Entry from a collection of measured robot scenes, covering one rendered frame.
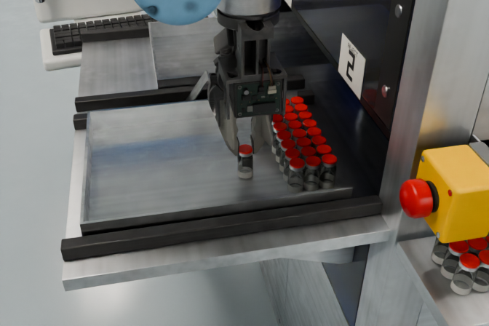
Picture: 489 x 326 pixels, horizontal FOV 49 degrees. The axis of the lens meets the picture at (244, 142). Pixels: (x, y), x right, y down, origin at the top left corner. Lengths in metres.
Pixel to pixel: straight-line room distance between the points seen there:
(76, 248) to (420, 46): 0.44
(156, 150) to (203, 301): 0.98
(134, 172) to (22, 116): 1.99
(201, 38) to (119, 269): 0.64
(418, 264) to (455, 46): 0.26
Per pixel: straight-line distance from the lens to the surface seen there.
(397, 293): 0.79
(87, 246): 0.67
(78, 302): 1.82
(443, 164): 0.58
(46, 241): 2.04
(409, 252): 0.69
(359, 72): 0.74
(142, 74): 1.05
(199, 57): 1.10
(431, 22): 0.57
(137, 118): 0.89
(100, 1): 1.53
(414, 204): 0.57
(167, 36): 1.19
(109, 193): 0.76
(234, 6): 0.59
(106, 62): 1.11
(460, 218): 0.58
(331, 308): 1.03
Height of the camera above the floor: 1.36
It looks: 35 degrees down
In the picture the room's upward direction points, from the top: straight up
